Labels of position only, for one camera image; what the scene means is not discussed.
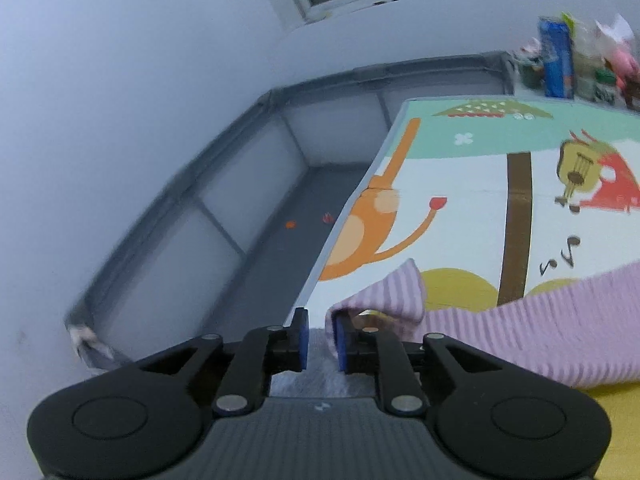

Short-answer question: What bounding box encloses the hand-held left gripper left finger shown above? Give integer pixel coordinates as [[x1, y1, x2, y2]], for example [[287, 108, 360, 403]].
[[137, 308, 309, 416]]

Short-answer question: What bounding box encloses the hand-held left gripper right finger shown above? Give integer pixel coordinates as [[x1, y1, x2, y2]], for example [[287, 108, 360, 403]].
[[334, 312, 506, 415]]

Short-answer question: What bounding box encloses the purple striped shirt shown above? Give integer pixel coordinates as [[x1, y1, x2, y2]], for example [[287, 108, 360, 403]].
[[325, 258, 640, 390]]

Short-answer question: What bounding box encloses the printed cartoon play mat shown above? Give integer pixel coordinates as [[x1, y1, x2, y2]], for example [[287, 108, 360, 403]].
[[282, 97, 640, 480]]

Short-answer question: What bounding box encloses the blue snack can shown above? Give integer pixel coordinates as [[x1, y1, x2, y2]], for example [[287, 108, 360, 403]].
[[539, 16, 575, 99]]

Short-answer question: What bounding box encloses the green cap jar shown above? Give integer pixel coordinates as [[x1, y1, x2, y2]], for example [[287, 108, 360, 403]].
[[594, 70, 618, 106]]

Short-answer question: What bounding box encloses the clear plastic jar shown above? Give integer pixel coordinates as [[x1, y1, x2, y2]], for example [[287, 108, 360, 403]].
[[571, 35, 598, 98]]

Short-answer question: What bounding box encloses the pink pig toy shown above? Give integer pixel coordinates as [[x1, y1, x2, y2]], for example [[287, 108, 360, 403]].
[[612, 45, 640, 81]]

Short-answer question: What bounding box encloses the tissue box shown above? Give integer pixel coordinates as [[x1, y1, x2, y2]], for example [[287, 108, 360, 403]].
[[595, 12, 636, 43]]

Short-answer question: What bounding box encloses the grey padded rail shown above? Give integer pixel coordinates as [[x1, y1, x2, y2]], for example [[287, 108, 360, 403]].
[[65, 50, 516, 376]]

